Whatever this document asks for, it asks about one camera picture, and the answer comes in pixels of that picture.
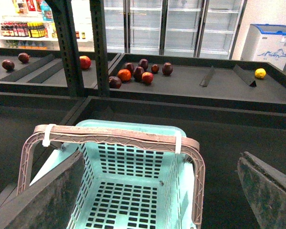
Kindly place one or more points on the dark red apple centre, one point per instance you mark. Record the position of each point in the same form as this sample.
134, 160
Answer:
137, 73

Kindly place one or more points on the lower display tray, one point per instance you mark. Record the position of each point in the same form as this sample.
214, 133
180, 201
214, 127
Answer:
223, 135

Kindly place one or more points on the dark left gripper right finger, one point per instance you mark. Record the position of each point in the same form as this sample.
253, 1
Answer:
265, 190

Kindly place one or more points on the red apple behind post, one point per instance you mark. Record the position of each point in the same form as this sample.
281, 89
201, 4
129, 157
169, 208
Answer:
85, 62

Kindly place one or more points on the display tray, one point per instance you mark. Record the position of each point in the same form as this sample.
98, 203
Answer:
223, 135
246, 85
43, 74

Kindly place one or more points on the brown basket handle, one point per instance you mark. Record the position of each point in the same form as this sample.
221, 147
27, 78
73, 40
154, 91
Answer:
141, 140

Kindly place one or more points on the black triangular divider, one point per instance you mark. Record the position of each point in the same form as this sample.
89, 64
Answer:
245, 76

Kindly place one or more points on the white zip tie right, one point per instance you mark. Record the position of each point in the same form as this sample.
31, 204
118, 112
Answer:
178, 142

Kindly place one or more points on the black perforated post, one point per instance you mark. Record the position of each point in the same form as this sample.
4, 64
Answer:
64, 24
100, 46

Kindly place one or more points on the white zip tie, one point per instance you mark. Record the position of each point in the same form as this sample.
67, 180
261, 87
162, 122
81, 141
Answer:
178, 142
46, 141

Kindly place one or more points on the white zip tie left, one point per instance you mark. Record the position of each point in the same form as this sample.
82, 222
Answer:
46, 141

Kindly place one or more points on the black perforated post right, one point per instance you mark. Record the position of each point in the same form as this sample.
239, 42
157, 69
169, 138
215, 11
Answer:
100, 46

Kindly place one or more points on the black divider strip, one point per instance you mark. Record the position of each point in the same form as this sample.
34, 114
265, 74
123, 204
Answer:
207, 78

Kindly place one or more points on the orange fruit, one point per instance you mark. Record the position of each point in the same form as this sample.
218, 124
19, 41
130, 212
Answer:
124, 75

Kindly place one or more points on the small dark red apple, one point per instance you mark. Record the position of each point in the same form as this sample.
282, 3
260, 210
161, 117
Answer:
155, 69

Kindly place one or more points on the dark red apple back-left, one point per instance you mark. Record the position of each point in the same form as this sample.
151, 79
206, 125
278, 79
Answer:
129, 66

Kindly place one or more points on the upper left display tray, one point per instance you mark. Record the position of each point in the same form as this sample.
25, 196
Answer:
43, 74

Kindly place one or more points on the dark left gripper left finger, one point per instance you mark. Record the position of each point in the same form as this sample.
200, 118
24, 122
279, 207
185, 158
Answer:
49, 202

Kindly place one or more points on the dark red apple right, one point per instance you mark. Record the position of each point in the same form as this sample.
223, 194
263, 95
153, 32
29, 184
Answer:
167, 69

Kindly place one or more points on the teal plastic shopping basket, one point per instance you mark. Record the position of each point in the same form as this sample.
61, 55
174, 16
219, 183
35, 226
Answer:
124, 187

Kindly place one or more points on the yellow lemon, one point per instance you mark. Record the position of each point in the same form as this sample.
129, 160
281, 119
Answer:
260, 73

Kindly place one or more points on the red apple front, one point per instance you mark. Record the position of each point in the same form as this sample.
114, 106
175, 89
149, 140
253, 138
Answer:
147, 77

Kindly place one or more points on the black perforated post left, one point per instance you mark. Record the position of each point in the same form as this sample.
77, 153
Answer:
64, 24

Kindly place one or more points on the dark red apple front-left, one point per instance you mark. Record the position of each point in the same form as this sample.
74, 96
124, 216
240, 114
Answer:
115, 82

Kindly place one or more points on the upper right display tray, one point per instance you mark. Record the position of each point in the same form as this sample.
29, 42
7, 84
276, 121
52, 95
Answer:
246, 85

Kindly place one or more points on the glass door refrigerator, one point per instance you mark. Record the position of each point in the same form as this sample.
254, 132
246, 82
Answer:
182, 28

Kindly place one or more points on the dark red apple back-centre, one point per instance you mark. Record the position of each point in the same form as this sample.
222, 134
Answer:
144, 64

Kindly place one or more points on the white chest freezer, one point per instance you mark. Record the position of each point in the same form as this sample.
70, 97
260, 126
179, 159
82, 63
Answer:
266, 43

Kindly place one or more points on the white grocery shelf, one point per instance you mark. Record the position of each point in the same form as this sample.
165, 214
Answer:
29, 24

